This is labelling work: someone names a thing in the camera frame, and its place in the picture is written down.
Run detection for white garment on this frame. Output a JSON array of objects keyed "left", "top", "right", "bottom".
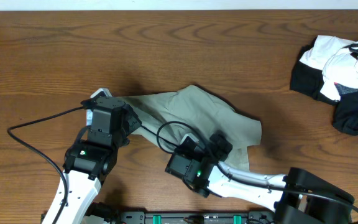
[{"left": 299, "top": 35, "right": 358, "bottom": 102}]

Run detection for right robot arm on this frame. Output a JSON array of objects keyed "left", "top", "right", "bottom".
[{"left": 165, "top": 131, "right": 354, "bottom": 224}]

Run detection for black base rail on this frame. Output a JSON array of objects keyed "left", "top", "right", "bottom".
[{"left": 40, "top": 210, "right": 276, "bottom": 224}]

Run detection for black garment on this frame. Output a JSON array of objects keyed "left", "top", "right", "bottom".
[{"left": 290, "top": 38, "right": 358, "bottom": 136}]

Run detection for khaki green shorts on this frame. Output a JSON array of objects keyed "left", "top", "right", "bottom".
[{"left": 122, "top": 85, "right": 262, "bottom": 171}]

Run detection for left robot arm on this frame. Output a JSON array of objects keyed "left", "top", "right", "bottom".
[{"left": 42, "top": 96, "right": 142, "bottom": 223}]

